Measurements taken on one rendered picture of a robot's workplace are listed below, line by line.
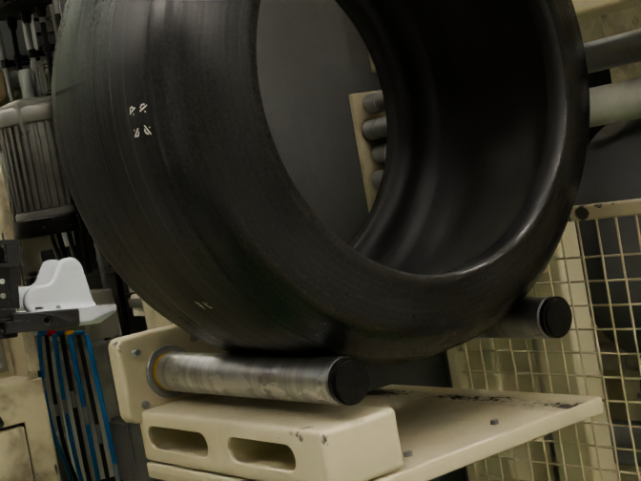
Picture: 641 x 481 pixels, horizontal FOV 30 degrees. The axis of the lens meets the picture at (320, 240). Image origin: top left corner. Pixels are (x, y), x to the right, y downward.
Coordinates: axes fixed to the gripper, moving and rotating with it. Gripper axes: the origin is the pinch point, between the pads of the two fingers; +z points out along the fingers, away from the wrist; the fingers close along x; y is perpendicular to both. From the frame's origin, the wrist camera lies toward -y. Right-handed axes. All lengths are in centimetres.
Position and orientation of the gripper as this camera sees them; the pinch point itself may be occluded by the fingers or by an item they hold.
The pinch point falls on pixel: (101, 316)
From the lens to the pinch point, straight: 108.5
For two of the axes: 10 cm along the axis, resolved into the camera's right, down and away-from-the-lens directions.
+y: -0.8, -10.0, 0.2
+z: 8.1, -0.5, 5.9
